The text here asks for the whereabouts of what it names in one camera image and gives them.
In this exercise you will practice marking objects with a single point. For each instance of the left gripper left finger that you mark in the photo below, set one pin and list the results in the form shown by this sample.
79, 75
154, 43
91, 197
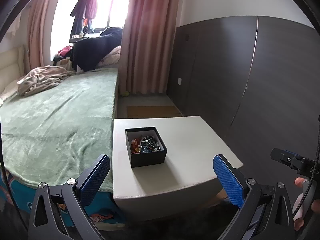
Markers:
46, 221

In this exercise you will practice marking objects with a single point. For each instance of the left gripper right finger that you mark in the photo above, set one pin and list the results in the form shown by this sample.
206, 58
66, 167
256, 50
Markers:
264, 211

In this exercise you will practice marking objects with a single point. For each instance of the black jewelry box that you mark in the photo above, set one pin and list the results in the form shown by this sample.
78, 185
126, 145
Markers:
145, 146

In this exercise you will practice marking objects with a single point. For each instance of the green bed blanket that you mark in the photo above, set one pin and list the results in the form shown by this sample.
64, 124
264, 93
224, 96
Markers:
54, 135

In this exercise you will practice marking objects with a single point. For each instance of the white side table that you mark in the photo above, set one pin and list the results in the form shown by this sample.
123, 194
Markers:
184, 181

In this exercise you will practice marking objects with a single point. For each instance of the dark wood wardrobe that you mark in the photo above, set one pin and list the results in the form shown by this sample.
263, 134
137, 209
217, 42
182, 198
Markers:
255, 81

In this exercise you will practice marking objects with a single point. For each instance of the beige crumpled blanket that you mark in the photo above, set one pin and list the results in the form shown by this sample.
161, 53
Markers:
42, 78

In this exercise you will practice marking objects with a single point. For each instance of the cream padded headboard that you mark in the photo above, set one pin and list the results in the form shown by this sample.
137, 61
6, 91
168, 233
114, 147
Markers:
12, 70

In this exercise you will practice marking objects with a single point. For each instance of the black clothes pile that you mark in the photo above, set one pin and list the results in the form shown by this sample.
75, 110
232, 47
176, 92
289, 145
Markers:
87, 53

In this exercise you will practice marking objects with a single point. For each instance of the pink curtain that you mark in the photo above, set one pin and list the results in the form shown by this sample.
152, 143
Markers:
146, 46

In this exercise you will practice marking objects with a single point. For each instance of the hanging dark clothes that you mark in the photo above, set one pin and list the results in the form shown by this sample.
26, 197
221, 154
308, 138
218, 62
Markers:
84, 9

